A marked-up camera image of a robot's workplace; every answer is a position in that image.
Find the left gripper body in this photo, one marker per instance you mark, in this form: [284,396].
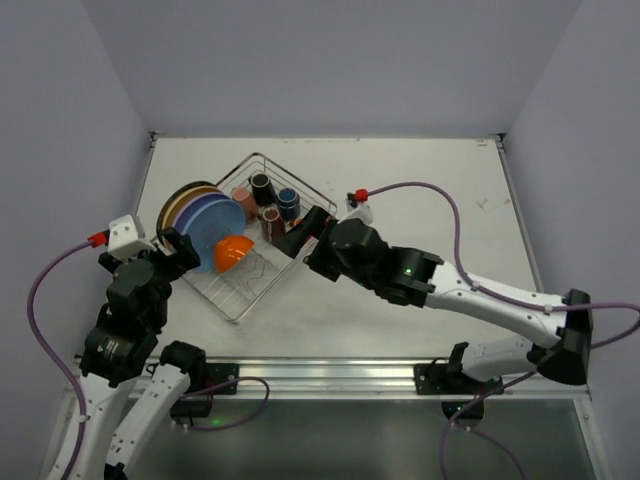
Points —
[176,248]

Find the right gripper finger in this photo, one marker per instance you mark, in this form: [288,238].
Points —
[292,242]
[315,221]

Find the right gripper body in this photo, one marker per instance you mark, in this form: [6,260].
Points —
[320,248]

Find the blue plate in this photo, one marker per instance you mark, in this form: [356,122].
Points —
[204,245]

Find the purple plate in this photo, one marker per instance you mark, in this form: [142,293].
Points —
[192,212]

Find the orange bowl white inside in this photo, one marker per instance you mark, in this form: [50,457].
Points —
[230,251]

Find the pink textured cup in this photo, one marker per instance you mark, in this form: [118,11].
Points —
[247,201]

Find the tan plate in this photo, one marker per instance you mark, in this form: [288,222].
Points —
[180,199]

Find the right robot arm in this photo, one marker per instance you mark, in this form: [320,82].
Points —
[551,334]

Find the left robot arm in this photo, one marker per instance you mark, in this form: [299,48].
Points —
[105,438]

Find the dark green plate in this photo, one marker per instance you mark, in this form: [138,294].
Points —
[162,210]

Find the brown striped mug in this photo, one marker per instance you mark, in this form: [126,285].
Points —
[272,224]

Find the blue mug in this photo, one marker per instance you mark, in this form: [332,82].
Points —
[288,202]

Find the black mug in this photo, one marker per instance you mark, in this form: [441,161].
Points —
[262,189]

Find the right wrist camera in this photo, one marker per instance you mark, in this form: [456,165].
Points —
[358,207]

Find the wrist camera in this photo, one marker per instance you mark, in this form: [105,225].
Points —
[127,238]
[358,207]

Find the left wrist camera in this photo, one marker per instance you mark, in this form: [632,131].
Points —
[127,238]

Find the metal wire dish rack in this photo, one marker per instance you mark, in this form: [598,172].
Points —
[235,292]

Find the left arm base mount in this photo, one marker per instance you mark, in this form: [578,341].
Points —
[188,409]

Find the aluminium mounting rail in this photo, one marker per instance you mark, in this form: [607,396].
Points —
[365,379]

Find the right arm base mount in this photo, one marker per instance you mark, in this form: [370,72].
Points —
[432,379]

